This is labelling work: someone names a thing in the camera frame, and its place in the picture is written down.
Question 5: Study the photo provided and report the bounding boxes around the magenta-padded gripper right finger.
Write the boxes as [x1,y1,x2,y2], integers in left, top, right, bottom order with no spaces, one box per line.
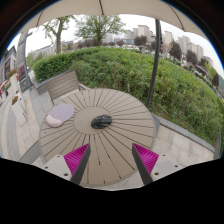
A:
[131,142,184,186]

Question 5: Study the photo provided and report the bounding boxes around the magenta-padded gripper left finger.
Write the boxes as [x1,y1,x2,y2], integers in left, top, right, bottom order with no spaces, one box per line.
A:
[41,143,92,186]

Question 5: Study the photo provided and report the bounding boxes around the black computer mouse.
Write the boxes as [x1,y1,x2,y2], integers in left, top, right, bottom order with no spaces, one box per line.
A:
[90,114,113,130]

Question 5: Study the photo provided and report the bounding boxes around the lavender mouse pad with wrist rest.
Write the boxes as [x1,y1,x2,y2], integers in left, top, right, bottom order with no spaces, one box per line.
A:
[45,103,76,129]

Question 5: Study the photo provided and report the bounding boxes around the white planter box with flowers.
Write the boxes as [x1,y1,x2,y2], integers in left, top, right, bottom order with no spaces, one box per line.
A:
[9,69,22,95]
[10,95,28,127]

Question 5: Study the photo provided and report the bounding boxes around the grey slatted outdoor chair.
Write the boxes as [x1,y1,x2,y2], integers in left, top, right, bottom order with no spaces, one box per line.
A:
[45,69,89,104]

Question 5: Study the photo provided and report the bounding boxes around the green hedge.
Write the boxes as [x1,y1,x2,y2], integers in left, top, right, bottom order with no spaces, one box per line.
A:
[32,46,224,148]

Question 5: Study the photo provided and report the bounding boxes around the dark curved umbrella pole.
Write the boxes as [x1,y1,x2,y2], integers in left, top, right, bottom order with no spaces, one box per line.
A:
[145,18,163,109]

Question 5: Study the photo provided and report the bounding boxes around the dark sign pillar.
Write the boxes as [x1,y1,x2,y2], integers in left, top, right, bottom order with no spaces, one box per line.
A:
[16,31,34,93]

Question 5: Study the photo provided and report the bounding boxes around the tall bare-trunk tree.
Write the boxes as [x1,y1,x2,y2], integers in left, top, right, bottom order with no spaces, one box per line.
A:
[43,15,76,55]

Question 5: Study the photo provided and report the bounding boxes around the distant apartment buildings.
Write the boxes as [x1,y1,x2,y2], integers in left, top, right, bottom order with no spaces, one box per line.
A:
[99,24,214,68]

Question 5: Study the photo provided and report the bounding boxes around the round leafy tree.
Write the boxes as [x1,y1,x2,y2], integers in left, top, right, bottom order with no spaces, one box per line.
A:
[74,14,126,47]

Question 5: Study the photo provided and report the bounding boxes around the beige patio umbrella canopy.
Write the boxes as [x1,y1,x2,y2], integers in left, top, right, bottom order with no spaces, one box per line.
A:
[19,0,208,39]

